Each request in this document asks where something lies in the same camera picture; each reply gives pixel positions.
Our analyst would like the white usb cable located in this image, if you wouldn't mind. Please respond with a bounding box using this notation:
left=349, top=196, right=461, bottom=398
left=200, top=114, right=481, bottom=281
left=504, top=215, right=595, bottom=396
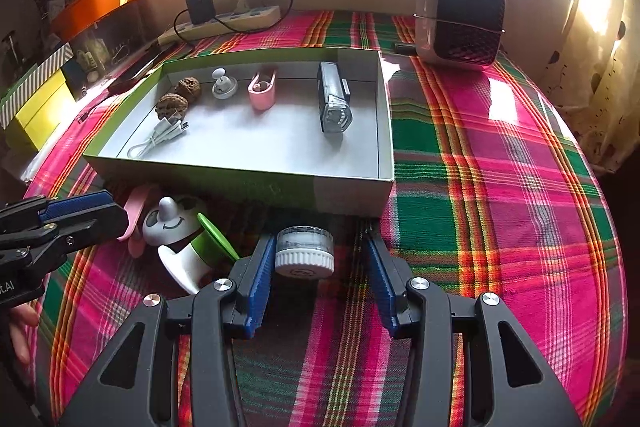
left=126, top=116, right=190, bottom=160

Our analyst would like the grey round knob gadget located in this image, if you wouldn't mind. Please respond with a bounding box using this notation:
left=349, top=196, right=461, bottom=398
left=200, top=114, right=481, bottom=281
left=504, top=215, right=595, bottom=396
left=212, top=67, right=238, bottom=101

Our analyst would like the striped box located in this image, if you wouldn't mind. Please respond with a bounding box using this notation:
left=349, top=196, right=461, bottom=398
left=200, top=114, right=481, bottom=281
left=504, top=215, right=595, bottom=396
left=0, top=43, right=74, bottom=129

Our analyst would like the brown walnut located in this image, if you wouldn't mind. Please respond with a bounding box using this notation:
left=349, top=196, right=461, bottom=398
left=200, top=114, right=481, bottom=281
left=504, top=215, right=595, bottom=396
left=174, top=77, right=202, bottom=104
left=155, top=93, right=189, bottom=121

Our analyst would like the green grey cardboard box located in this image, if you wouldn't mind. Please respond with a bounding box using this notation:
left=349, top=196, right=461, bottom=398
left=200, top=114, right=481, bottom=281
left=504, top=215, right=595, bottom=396
left=84, top=48, right=399, bottom=217

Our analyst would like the white portable heater fan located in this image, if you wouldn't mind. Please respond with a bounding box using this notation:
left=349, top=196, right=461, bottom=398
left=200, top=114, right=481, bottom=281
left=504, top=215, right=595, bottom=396
left=414, top=0, right=506, bottom=70

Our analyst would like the silver rectangular gadget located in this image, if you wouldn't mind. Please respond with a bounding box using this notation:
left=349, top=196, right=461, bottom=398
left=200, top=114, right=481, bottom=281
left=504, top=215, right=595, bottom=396
left=317, top=62, right=352, bottom=133

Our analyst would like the orange tray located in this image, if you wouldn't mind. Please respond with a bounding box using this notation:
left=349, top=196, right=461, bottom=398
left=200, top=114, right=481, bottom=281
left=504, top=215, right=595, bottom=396
left=51, top=0, right=134, bottom=42

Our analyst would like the pink carabiner clip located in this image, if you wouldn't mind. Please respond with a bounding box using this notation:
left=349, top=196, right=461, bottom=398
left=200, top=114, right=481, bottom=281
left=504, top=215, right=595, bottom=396
left=247, top=68, right=278, bottom=112

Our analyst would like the yellow box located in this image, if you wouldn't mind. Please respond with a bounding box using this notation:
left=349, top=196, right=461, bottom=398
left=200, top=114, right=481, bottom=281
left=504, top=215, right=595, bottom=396
left=4, top=69, right=75, bottom=153

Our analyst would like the cream patterned curtain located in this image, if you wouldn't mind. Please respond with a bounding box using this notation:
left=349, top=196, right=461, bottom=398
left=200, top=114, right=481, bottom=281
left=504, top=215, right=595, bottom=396
left=539, top=0, right=639, bottom=174

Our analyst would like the black smartphone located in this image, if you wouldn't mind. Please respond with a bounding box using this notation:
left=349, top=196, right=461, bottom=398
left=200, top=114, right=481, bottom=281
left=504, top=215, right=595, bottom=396
left=107, top=42, right=178, bottom=96

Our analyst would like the person's left hand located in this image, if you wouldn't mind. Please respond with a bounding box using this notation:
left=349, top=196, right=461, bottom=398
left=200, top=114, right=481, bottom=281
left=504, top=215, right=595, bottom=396
left=9, top=303, right=39, bottom=365

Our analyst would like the white round jar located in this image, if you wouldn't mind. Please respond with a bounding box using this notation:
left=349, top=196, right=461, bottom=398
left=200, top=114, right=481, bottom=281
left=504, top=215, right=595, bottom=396
left=274, top=225, right=334, bottom=280

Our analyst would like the black charger adapter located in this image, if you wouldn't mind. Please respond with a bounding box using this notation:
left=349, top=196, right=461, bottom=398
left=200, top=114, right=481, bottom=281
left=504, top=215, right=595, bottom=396
left=186, top=0, right=216, bottom=25

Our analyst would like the white power strip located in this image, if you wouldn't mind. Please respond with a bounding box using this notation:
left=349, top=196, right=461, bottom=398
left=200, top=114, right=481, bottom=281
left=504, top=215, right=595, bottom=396
left=157, top=5, right=281, bottom=46

